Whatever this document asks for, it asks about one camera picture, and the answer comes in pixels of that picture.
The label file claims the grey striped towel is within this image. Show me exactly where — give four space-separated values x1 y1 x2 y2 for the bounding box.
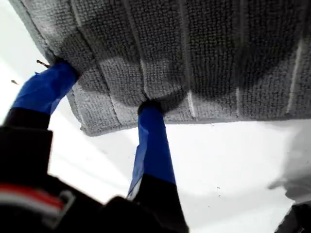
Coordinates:
8 0 311 136

